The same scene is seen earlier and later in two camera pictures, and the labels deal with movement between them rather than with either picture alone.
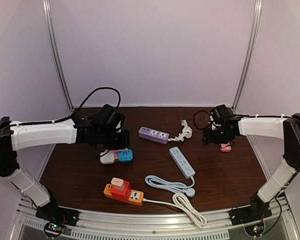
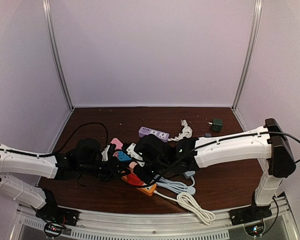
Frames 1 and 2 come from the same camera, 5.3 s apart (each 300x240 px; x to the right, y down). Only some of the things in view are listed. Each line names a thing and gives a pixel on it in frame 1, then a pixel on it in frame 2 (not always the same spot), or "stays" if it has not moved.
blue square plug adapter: [125, 155] stays
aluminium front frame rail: [282, 224] stays
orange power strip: [134, 197] to [148, 190]
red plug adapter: [124, 195] to [132, 179]
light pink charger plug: [118, 184] to [131, 165]
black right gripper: [208, 139] to [146, 178]
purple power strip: [153, 135] stays
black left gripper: [124, 142] to [114, 166]
